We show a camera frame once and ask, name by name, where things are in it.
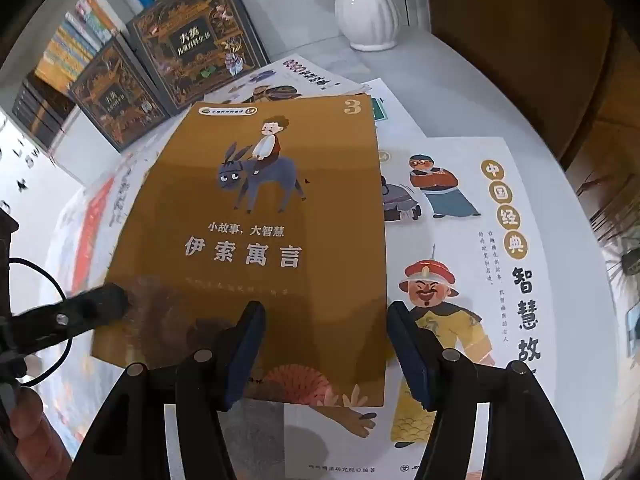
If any white wisdom stories book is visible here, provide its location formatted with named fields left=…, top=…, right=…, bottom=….
left=284, top=136, right=556, bottom=479

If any brown Aesop fables book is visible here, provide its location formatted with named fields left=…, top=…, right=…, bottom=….
left=106, top=93, right=387, bottom=408

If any white ceramic vase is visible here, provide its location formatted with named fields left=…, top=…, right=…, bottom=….
left=335, top=0, right=399, bottom=52

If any Lunyu teal title book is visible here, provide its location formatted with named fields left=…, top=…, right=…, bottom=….
left=362, top=78, right=425, bottom=144

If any white bookshelf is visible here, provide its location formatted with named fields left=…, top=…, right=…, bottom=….
left=8, top=0, right=281, bottom=151

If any red Pinocchio book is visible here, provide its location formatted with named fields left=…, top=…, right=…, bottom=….
left=70, top=177, right=115, bottom=294

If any dark ornate encyclopedia book lower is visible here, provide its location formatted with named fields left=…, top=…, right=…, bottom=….
left=70, top=34, right=170, bottom=152

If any brown wooden cabinet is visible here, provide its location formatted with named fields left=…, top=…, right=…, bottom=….
left=428, top=0, right=639, bottom=162

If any dark ornate encyclopedia book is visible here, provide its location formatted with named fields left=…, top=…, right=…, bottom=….
left=70, top=34, right=170, bottom=152
left=127, top=0, right=269, bottom=115

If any dark ornate encyclopedia book upper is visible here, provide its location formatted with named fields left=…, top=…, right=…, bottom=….
left=127, top=0, right=269, bottom=115

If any black cable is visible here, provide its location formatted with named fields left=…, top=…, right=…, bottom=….
left=6, top=257, right=74, bottom=388

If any person's left hand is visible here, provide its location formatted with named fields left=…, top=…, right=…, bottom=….
left=10, top=388, right=72, bottom=480

